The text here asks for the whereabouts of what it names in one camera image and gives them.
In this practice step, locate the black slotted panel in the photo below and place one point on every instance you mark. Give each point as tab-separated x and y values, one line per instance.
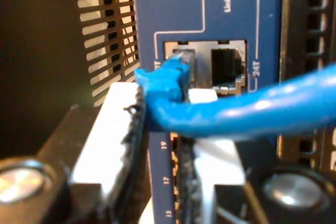
39	37

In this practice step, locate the blue network switch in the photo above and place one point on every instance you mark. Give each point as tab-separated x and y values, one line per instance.
178	3

